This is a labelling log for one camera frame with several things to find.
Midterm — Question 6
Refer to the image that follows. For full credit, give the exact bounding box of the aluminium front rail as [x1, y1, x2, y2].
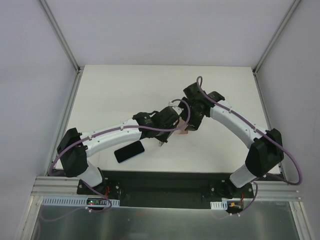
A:
[31, 175, 83, 196]

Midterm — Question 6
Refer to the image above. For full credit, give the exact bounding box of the right white cable duct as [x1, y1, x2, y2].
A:
[210, 200, 228, 211]

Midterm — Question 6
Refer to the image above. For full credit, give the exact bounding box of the pink phone case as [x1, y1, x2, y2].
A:
[174, 121, 189, 135]

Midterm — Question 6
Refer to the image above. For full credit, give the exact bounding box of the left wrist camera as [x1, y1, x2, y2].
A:
[168, 101, 183, 115]

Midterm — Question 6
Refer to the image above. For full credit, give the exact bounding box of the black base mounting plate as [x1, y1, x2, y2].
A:
[75, 170, 257, 212]

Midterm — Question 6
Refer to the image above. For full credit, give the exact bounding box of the white cable duct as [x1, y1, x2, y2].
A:
[42, 196, 120, 207]
[210, 200, 228, 211]

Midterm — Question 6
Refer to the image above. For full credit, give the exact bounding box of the left aluminium frame post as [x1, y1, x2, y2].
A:
[37, 0, 82, 73]

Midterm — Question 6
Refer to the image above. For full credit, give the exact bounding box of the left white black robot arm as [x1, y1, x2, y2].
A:
[57, 106, 182, 195]

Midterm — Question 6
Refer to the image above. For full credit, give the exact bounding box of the blue smartphone black screen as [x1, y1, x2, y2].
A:
[114, 140, 145, 164]

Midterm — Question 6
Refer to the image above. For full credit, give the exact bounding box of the right aluminium frame post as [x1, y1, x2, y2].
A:
[252, 0, 303, 76]

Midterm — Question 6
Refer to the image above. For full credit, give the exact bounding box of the left white cable duct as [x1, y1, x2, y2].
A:
[42, 196, 120, 207]

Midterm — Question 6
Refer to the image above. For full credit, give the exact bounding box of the aluminium frame post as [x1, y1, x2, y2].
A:
[252, 0, 303, 76]
[37, 0, 82, 73]

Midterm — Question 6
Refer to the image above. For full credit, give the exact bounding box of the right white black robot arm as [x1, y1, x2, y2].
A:
[180, 83, 284, 199]

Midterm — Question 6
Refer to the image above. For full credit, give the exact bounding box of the beige phone with case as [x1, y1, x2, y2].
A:
[168, 118, 189, 137]

